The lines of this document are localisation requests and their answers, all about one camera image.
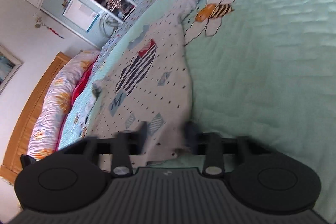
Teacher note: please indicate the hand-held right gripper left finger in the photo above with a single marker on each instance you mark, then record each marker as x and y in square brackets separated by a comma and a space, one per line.
[143, 134]

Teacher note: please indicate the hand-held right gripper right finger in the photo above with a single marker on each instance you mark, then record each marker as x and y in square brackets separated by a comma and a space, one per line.
[190, 134]

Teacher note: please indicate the white star print sweatshirt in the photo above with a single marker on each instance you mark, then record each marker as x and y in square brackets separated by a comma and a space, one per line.
[162, 61]

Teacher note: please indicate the pile of clothes on shelf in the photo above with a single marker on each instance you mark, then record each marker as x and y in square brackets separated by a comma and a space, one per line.
[118, 5]

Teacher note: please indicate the red plush blanket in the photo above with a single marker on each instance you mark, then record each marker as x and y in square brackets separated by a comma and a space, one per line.
[81, 82]

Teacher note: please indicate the mint bee print bedspread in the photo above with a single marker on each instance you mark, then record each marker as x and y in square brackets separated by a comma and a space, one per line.
[262, 69]

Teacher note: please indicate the floral quilt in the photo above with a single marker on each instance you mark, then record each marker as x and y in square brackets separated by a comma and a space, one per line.
[52, 98]

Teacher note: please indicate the wooden headboard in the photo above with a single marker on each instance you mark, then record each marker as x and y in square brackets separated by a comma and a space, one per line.
[29, 108]

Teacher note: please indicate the red tassel ornament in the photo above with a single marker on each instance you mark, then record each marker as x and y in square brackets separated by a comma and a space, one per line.
[53, 31]

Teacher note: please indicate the blue bordered wall poster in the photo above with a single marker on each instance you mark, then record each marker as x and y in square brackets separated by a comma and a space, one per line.
[78, 12]

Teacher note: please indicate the framed wall picture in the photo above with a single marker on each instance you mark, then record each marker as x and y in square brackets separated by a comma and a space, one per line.
[8, 66]

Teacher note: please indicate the small wall lamp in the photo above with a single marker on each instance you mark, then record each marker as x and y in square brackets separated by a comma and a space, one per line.
[38, 20]

